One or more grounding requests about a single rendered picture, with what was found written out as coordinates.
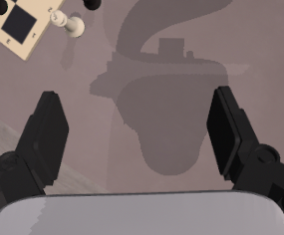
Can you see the white chess piece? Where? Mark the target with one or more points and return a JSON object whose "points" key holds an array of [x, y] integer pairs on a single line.
{"points": [[74, 26]]}

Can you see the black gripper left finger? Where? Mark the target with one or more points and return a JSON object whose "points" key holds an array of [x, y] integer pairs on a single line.
{"points": [[39, 155]]}

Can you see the black and cream chessboard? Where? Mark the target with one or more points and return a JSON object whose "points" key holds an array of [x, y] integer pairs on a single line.
{"points": [[24, 24]]}

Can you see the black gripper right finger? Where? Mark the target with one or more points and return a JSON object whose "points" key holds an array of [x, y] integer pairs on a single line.
{"points": [[250, 165]]}

